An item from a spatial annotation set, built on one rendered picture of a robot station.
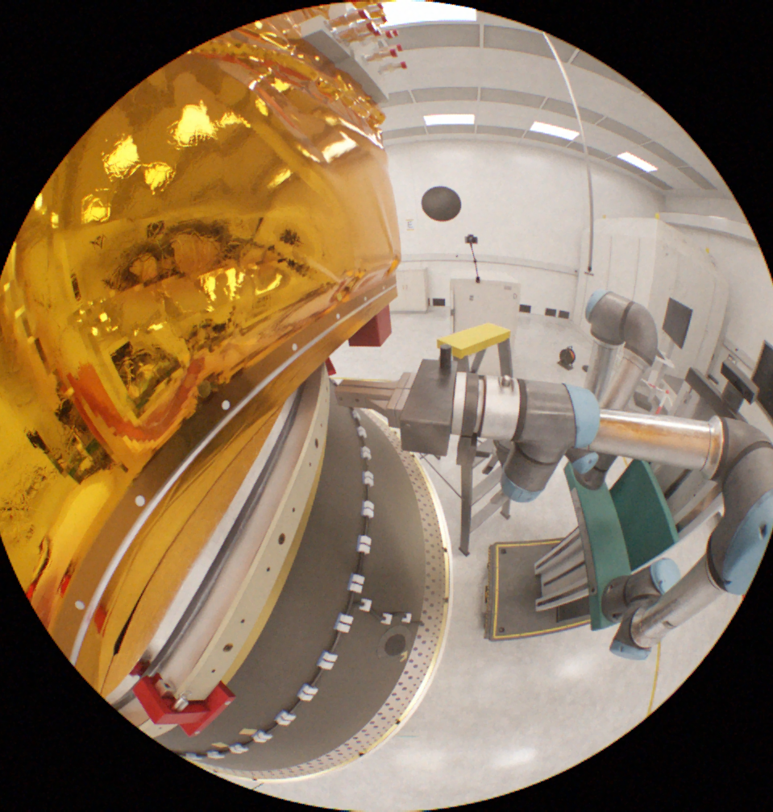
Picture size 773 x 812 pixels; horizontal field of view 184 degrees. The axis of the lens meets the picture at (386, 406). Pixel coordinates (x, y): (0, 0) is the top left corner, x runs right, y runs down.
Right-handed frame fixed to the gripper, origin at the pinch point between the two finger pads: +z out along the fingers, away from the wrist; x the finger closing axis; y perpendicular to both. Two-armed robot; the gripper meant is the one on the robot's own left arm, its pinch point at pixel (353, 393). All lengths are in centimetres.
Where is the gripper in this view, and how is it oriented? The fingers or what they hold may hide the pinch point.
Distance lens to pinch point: 32.3
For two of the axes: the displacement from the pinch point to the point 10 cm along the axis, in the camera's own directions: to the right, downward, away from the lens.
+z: -9.5, -1.0, 3.0
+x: -3.0, 6.1, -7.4
